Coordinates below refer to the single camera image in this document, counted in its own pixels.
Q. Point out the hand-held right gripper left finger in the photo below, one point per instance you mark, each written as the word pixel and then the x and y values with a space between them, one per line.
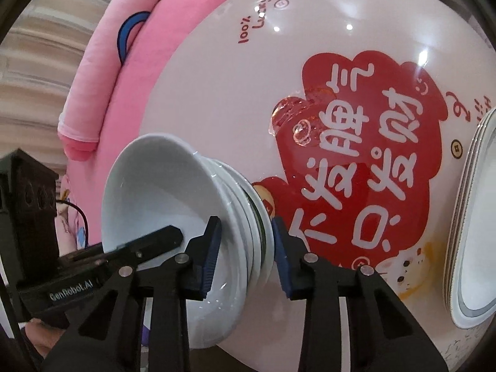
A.
pixel 210 255

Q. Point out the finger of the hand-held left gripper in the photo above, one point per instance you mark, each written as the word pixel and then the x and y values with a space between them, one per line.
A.
pixel 151 242

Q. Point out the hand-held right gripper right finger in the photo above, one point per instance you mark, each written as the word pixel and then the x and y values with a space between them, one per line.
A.
pixel 281 255

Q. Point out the white bowl with dark rim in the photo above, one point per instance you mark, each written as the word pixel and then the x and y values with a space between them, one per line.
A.
pixel 267 250

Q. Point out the large white bowl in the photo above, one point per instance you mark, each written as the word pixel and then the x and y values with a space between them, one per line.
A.
pixel 237 201
pixel 155 186
pixel 248 224

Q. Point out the stack of white plates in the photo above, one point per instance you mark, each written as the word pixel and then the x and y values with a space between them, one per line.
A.
pixel 456 217

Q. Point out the white plate with grey rim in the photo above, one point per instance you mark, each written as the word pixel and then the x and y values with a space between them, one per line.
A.
pixel 465 201
pixel 480 248

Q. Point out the person's left hand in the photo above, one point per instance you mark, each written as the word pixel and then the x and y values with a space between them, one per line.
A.
pixel 40 335

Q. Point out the cartoon print bedsheet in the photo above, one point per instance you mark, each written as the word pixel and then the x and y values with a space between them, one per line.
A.
pixel 64 229

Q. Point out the beige striped curtain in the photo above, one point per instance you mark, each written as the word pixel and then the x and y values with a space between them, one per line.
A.
pixel 31 85

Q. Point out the pink plush pillow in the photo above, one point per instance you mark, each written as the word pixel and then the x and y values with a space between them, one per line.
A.
pixel 116 85

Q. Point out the round printed table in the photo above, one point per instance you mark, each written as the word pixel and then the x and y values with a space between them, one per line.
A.
pixel 348 27

